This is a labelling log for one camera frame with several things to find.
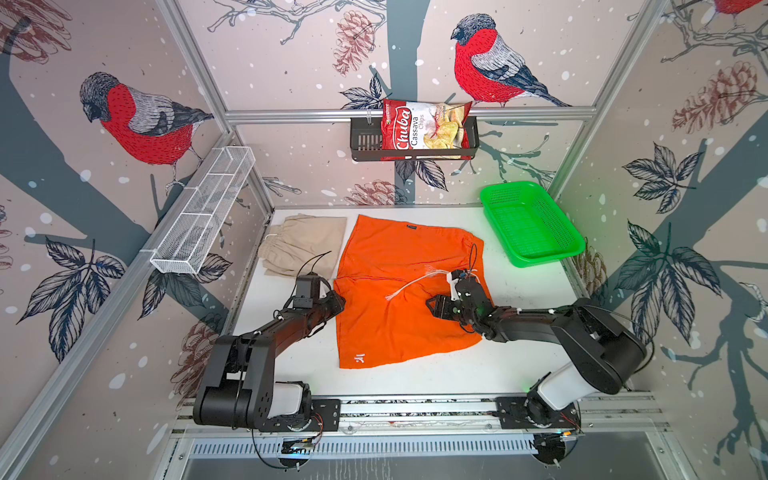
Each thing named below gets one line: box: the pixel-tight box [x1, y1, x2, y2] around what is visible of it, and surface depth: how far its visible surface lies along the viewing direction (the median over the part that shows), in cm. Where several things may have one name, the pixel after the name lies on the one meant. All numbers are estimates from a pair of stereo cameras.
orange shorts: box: [334, 214, 485, 369], surface depth 95 cm
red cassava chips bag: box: [381, 100, 473, 161], surface depth 90 cm
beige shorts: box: [257, 213, 347, 281], surface depth 109 cm
